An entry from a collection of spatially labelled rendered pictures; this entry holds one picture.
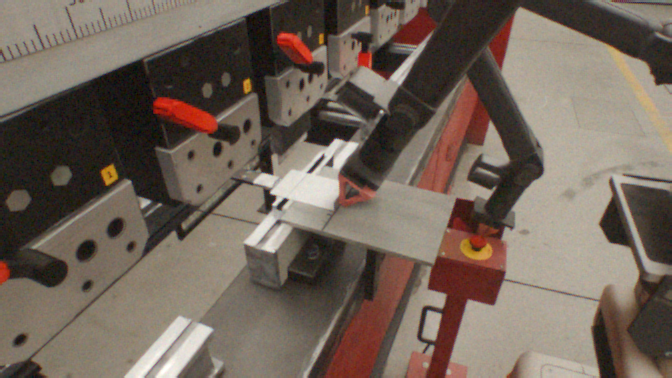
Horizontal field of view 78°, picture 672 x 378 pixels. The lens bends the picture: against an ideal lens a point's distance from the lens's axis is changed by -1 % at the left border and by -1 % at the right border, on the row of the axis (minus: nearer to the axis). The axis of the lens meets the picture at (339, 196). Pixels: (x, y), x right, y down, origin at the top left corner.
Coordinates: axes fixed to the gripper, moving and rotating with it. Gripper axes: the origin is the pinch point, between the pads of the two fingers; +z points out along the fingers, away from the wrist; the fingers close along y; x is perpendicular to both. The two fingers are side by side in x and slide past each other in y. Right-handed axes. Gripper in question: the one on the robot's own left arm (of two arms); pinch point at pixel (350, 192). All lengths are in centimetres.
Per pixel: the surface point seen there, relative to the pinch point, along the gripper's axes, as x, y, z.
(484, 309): 76, -73, 75
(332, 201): -1.7, 2.3, 2.1
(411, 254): 13.1, 9.1, -5.3
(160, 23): -21.2, 27.9, -28.4
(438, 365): 54, -23, 58
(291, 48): -15.4, 12.6, -24.5
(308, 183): -7.4, -0.9, 5.0
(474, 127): 43, -214, 78
